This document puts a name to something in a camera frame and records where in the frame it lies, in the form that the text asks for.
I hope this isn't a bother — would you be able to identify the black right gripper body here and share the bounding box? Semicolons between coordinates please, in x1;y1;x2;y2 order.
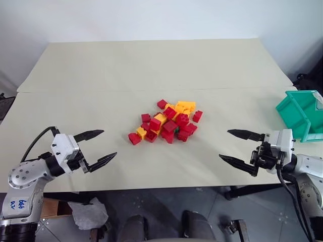
249;133;278;175

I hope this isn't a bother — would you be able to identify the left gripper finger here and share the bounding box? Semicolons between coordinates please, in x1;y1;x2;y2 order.
73;129;105;144
87;152;118;173

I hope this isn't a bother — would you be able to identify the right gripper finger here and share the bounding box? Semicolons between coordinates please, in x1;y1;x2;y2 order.
218;154;258;177
227;129;265;142

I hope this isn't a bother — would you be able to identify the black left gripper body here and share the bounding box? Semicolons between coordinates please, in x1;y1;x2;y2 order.
66;141;92;175

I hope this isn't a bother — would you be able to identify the black table leg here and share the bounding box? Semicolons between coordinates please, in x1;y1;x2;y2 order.
224;185;281;201

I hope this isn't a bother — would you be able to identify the crumpled white plastic bag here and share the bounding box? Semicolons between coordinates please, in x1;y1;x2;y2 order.
67;197;109;231

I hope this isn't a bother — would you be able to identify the green plastic bin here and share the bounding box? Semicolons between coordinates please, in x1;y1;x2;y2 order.
275;89;323;144

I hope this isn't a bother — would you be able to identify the brown wooden board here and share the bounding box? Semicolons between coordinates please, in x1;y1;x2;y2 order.
39;197;74;220

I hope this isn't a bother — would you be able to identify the large yellow toy block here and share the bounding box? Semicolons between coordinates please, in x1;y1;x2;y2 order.
175;100;197;113

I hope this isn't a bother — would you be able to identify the black metal foot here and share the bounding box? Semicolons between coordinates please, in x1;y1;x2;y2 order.
219;218;251;242

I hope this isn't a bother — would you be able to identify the dark rounded shape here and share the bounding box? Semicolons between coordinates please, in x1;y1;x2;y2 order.
121;214;150;242
181;210;218;242

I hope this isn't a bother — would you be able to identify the clear label card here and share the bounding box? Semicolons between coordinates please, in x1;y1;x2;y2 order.
313;91;323;111

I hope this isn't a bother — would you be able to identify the black equipment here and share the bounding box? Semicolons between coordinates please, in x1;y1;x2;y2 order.
292;72;323;93

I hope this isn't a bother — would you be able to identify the dark grey case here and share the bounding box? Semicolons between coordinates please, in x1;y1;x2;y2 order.
0;92;16;125

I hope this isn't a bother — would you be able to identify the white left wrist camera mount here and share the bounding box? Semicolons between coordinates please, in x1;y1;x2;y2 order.
50;133;82;168

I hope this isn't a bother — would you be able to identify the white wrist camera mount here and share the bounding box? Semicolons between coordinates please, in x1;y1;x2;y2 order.
266;129;295;175
50;133;82;168

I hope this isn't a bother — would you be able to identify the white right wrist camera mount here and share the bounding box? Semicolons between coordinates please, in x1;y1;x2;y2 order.
266;129;295;175

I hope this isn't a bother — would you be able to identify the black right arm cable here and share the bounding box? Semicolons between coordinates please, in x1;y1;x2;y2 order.
276;165;317;242

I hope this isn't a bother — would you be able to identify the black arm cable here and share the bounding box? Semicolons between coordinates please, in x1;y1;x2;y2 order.
276;165;317;242
20;126;61;163

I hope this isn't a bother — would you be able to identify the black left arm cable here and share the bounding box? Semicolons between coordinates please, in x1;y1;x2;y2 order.
20;126;61;163

